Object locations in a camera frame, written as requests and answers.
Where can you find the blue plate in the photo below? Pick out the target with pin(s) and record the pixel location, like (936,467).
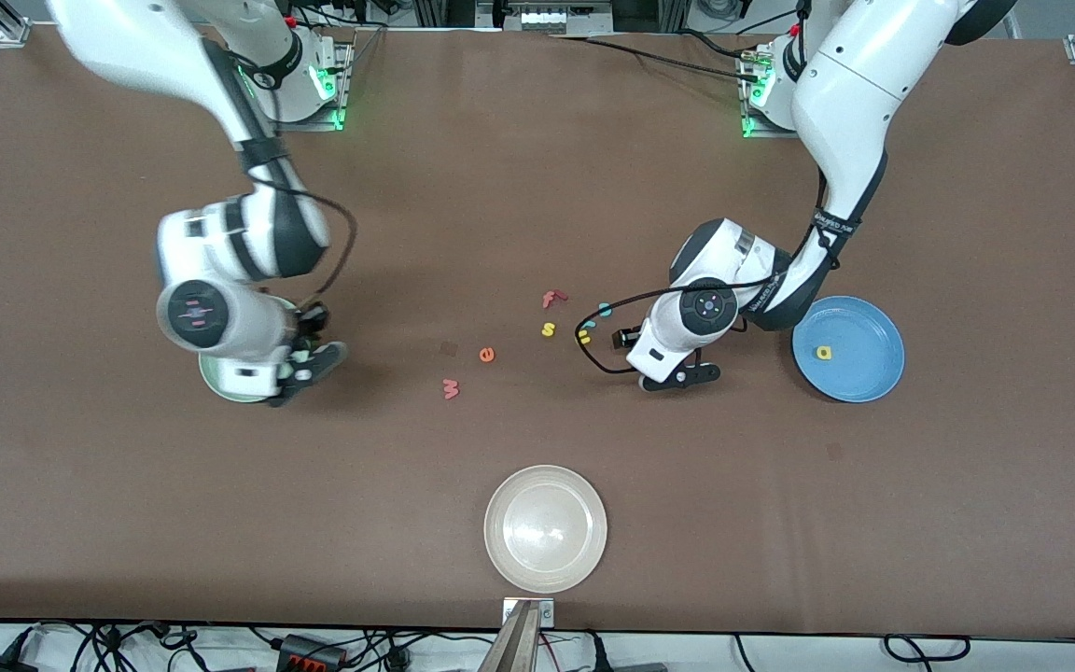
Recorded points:
(864,373)

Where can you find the aluminium frame profile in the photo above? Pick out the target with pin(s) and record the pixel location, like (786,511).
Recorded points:
(435,11)

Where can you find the red foam letter w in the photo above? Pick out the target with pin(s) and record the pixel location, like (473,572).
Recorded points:
(450,392)

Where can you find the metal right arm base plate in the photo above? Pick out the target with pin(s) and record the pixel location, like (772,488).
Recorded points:
(314,125)

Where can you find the pale green plate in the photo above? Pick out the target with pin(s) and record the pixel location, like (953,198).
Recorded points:
(213,378)

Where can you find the small metal mast bracket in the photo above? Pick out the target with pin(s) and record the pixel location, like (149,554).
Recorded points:
(547,613)

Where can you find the white plate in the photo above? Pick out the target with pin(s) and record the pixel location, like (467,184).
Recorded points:
(519,495)

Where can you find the brown table cover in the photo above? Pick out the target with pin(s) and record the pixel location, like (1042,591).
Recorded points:
(537,187)

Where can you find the aluminium camera mast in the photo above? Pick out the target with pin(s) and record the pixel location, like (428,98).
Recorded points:
(514,649)

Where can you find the grey control box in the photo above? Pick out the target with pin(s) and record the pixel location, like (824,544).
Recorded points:
(547,19)

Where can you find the red foam letter f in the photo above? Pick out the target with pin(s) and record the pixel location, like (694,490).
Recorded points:
(549,300)

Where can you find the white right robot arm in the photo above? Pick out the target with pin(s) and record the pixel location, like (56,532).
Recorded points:
(220,327)

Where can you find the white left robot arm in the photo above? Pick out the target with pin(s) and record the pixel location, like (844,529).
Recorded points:
(855,84)

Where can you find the black and red power strip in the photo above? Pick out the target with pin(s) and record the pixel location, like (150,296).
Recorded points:
(309,650)

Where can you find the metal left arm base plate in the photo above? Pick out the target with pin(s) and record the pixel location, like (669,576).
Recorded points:
(766,133)

